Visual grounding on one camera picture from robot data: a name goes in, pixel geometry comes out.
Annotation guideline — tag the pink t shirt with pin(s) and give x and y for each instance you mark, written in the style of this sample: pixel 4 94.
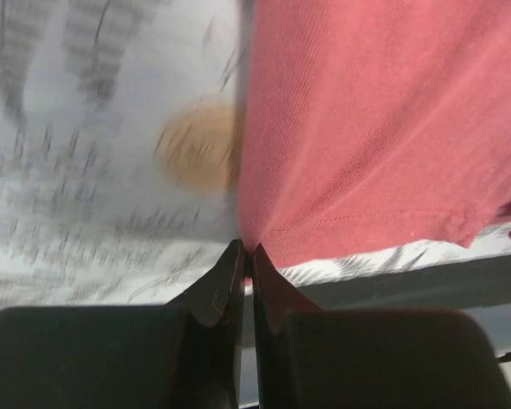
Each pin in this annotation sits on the pink t shirt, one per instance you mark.
pixel 372 124

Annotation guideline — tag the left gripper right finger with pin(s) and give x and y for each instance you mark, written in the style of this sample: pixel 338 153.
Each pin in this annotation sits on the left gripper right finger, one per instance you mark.
pixel 309 357

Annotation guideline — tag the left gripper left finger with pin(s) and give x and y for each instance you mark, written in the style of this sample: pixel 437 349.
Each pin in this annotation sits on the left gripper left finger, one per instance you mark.
pixel 181 354

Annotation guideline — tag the floral table mat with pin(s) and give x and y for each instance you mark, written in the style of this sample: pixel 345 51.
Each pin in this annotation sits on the floral table mat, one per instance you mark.
pixel 121 141

